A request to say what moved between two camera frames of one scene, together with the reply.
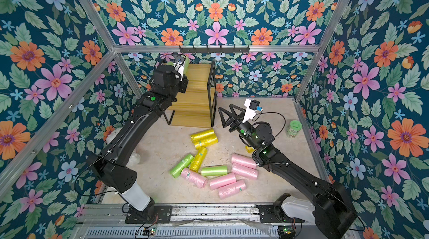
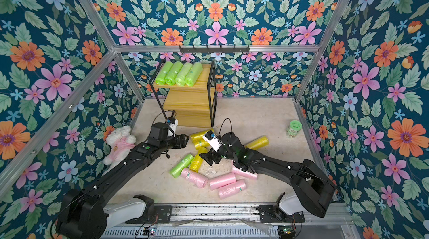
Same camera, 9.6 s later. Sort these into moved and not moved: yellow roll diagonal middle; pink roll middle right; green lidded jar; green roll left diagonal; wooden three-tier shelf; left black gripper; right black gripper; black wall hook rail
Moved: right black gripper; left black gripper
Not moved: wooden three-tier shelf; pink roll middle right; green roll left diagonal; yellow roll diagonal middle; green lidded jar; black wall hook rail
